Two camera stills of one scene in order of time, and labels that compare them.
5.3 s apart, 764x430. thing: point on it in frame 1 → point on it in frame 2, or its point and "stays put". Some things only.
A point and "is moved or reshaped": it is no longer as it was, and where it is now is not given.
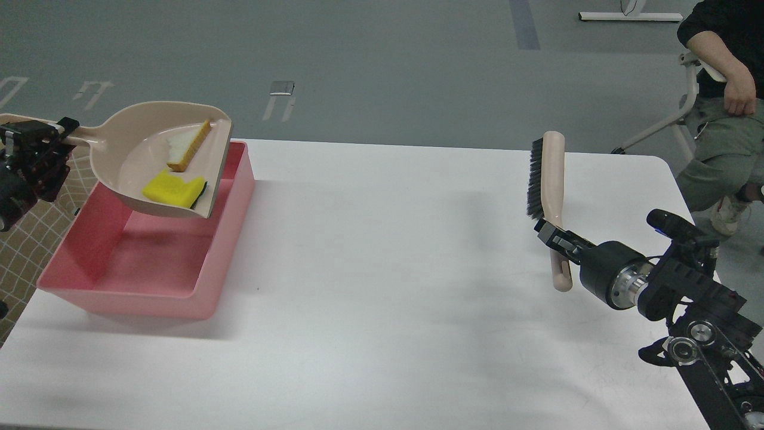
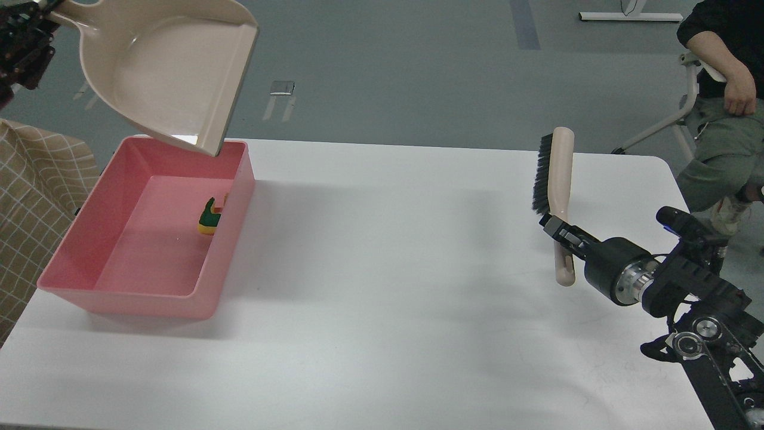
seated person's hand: [740, 95] stays put
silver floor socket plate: [282, 88] stays put
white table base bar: [599, 16] stays put
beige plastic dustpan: [128, 142] → [173, 68]
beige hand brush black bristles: [545, 197] is moved or reshaped
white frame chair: [677, 121] stays put
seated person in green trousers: [726, 40] stays put
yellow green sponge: [173, 188] → [209, 220]
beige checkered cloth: [27, 246] stays put
